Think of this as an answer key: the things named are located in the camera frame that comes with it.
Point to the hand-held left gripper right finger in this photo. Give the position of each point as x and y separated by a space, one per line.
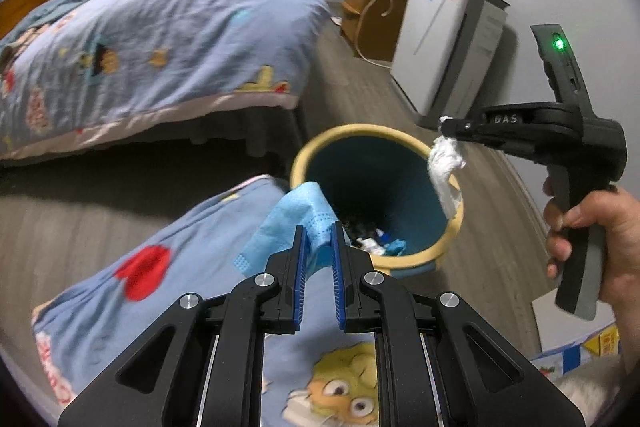
340 277

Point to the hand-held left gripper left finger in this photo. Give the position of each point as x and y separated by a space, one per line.
300 277

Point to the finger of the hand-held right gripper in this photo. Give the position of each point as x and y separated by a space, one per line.
505 127

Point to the white medicine box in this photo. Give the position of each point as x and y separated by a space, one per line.
371 245

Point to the black plastic bag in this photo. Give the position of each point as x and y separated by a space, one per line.
357 227

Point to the blue plastic packet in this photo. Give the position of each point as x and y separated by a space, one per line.
396 247

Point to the white tissue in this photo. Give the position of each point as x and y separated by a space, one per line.
445 162

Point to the blue face mask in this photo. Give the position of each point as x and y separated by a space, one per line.
305 207

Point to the blue bin with yellow rim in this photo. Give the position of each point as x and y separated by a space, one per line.
370 177

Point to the person's right forearm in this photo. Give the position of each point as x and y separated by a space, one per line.
630 337

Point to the person's right hand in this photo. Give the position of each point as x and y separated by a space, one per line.
625 247

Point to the cartoon printed pillow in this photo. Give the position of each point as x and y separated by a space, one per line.
200 232

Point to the white air purifier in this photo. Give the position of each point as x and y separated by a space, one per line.
430 47

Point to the wooden cabinet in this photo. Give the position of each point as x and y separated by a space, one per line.
385 27

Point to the colourful cardboard box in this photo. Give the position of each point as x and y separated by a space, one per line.
600 344

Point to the grey fleece cloth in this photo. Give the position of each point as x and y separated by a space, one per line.
590 392

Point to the cartoon printed duvet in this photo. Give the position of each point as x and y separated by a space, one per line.
175 32

